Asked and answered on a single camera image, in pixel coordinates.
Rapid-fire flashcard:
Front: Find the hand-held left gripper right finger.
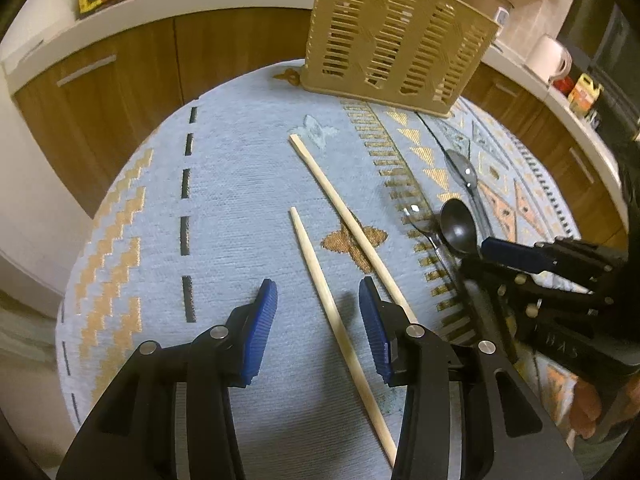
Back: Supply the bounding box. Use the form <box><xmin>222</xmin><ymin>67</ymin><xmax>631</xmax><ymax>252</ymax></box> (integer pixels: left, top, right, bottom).
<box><xmin>358</xmin><ymin>276</ymin><xmax>584</xmax><ymax>480</ymax></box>

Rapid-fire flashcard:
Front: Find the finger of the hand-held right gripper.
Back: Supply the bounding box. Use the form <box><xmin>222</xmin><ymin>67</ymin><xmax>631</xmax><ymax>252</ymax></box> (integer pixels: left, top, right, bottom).
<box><xmin>480</xmin><ymin>236</ymin><xmax>627</xmax><ymax>277</ymax></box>
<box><xmin>459</xmin><ymin>257</ymin><xmax>543</xmax><ymax>328</ymax></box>

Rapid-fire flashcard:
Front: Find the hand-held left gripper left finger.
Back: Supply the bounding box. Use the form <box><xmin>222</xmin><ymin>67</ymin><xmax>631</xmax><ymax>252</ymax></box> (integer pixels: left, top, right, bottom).
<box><xmin>56</xmin><ymin>279</ymin><xmax>279</xmax><ymax>480</ymax></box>

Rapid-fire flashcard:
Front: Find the wooden chopstick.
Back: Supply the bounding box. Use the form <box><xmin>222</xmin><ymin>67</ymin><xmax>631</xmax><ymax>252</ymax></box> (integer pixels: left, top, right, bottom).
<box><xmin>289</xmin><ymin>207</ymin><xmax>398</xmax><ymax>468</ymax></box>
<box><xmin>288</xmin><ymin>134</ymin><xmax>418</xmax><ymax>323</ymax></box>

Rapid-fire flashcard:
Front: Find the smoky grey plastic spoon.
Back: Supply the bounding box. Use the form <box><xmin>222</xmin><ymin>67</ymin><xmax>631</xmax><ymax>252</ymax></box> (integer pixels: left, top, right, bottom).
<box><xmin>439</xmin><ymin>198</ymin><xmax>483</xmax><ymax>258</ymax></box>

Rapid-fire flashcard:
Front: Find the yellow plastic utensil basket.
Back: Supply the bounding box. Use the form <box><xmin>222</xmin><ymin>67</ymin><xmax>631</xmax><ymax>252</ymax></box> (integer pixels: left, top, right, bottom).
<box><xmin>299</xmin><ymin>0</ymin><xmax>498</xmax><ymax>120</ymax></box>

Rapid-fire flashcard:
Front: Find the person's right hand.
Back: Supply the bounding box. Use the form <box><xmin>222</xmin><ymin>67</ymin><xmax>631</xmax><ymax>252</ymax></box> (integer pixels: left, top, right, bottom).
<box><xmin>570</xmin><ymin>377</ymin><xmax>607</xmax><ymax>441</ymax></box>

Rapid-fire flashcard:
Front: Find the patterned light blue tablecloth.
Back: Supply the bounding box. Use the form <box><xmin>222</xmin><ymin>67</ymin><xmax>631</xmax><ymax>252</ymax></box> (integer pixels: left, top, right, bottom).
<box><xmin>55</xmin><ymin>57</ymin><xmax>596</xmax><ymax>480</ymax></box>

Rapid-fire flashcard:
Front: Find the yellow cooking oil bottle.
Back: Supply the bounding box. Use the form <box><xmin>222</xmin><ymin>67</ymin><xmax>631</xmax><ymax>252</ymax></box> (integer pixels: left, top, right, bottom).
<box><xmin>567</xmin><ymin>72</ymin><xmax>604</xmax><ymax>117</ymax></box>

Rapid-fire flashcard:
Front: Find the white electric kettle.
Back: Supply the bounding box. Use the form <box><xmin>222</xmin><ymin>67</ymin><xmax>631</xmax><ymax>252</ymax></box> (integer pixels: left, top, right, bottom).
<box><xmin>525</xmin><ymin>35</ymin><xmax>572</xmax><ymax>84</ymax></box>

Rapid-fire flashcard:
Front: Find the dark window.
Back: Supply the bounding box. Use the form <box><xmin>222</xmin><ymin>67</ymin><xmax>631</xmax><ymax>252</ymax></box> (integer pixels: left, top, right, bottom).
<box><xmin>556</xmin><ymin>0</ymin><xmax>640</xmax><ymax>143</ymax></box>

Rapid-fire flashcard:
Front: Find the brown rice cooker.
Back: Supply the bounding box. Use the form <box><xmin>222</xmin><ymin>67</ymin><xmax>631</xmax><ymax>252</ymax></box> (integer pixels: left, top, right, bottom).
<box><xmin>452</xmin><ymin>0</ymin><xmax>516</xmax><ymax>37</ymax></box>

